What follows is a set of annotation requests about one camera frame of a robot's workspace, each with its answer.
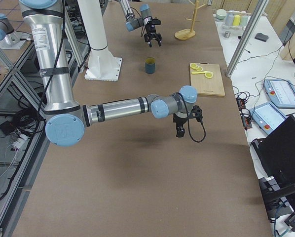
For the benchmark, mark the teach pendant tablet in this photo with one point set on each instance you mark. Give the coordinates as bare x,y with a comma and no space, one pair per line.
267,116
281,93

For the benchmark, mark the grey cup on tray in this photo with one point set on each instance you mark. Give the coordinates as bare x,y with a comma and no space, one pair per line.
229,19

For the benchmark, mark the yellow cup on tray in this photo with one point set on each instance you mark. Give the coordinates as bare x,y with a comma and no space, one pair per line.
236,20

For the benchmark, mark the far teach pendant tablet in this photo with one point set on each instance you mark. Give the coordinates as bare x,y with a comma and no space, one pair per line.
281,93

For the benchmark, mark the pale green bowl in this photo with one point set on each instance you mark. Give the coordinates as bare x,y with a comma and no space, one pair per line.
221,14

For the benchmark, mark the dark teal cup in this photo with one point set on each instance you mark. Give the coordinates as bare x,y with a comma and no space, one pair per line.
150,65

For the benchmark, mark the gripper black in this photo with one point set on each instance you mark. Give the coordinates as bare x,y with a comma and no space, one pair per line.
178,122
151,30

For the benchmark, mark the white pillar with base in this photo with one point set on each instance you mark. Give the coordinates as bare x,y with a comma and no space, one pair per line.
102,65

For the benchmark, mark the aluminium frame post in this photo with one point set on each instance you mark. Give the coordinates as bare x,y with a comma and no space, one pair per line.
252,23

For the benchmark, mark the wooden cup rack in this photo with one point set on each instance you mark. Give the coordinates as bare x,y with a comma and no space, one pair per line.
189,33

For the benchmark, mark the black monitor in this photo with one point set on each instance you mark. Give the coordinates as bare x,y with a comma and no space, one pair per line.
277,155

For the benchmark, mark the yellow lemon slice toy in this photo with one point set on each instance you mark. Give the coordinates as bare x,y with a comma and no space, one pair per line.
208,74

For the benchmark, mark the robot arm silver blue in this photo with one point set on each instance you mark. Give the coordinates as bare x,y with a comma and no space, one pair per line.
66,119
135,17

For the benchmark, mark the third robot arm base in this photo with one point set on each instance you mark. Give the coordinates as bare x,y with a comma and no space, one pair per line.
9,38

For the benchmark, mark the small metal cup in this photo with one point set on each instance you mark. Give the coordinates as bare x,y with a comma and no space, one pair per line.
227,34

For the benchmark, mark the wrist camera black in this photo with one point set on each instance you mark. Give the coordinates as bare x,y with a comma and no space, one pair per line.
155,21
196,113

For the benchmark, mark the near teach pendant tablet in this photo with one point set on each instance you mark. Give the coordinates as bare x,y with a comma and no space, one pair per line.
267,116

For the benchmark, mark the wooden cutting board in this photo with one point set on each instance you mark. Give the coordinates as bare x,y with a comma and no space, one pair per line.
203,85

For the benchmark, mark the black square pad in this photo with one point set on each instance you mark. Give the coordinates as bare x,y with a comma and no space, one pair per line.
261,37

